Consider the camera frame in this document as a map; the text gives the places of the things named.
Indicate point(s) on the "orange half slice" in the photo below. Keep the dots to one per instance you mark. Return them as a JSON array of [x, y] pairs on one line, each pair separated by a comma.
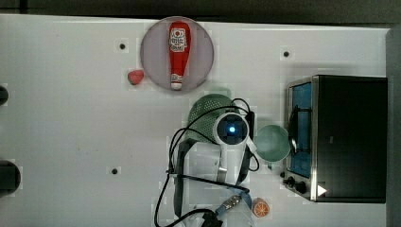
[[260, 208]]

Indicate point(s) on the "black toaster oven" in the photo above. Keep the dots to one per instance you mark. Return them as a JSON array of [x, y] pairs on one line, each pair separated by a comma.
[[337, 133]]

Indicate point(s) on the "red strawberry near plate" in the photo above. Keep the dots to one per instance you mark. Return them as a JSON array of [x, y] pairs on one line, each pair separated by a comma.
[[135, 77]]

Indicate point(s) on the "green mug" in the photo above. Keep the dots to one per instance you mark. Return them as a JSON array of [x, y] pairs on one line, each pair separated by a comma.
[[272, 147]]

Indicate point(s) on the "green oval strainer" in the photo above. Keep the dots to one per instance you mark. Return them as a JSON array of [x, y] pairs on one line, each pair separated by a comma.
[[206, 110]]

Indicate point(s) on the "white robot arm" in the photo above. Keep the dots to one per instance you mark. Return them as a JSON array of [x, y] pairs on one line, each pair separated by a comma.
[[207, 171]]

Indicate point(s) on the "red ketchup bottle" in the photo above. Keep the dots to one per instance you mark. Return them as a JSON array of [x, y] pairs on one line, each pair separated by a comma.
[[179, 45]]

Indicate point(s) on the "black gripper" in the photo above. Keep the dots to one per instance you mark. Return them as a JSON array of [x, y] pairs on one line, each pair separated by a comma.
[[250, 117]]

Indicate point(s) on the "blue small bowl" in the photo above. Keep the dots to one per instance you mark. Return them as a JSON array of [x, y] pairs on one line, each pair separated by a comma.
[[247, 198]]

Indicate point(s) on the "grey round plate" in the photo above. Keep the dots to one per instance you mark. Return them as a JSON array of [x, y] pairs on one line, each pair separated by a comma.
[[154, 55]]

